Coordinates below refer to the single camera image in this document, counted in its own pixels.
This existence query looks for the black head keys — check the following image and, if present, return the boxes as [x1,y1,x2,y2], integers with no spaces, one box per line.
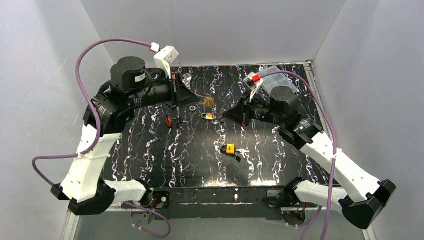
[171,117,190,128]

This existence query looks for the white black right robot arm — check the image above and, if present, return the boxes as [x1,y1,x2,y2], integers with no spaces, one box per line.
[221,86,396,230]

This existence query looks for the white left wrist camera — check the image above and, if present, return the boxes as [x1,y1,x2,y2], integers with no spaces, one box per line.
[149,42,180,79]

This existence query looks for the silver keys on ring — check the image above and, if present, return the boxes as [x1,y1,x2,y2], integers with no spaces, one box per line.
[235,148,250,158]

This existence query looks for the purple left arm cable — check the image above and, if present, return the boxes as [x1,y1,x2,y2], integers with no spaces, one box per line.
[31,37,172,239]

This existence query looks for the clear plastic screw box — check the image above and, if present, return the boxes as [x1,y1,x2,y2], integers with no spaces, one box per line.
[257,65,299,96]

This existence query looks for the small brass padlock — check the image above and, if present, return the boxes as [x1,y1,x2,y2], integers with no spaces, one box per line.
[200,112,216,121]

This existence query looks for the yellow padlock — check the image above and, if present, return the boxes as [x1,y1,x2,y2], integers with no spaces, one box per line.
[220,143,241,163]

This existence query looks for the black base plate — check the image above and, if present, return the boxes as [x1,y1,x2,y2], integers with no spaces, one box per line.
[139,186,314,220]

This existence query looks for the large brass padlock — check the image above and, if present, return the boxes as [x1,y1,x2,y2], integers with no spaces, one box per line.
[196,95,215,108]

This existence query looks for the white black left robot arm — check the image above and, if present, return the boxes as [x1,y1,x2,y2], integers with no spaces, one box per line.
[51,56,201,216]

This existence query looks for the orange black padlock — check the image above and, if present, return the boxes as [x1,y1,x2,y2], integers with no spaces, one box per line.
[166,116,173,128]

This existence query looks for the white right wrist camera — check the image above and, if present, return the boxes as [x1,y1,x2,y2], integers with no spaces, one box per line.
[243,72,264,103]

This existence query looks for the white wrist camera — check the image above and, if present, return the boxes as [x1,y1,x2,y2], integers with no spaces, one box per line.
[243,72,264,103]
[149,42,180,79]

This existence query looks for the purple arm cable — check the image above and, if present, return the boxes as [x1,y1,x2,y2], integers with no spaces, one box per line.
[31,37,172,239]
[259,70,338,240]

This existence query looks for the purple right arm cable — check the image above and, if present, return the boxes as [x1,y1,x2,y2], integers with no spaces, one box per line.
[259,70,338,240]

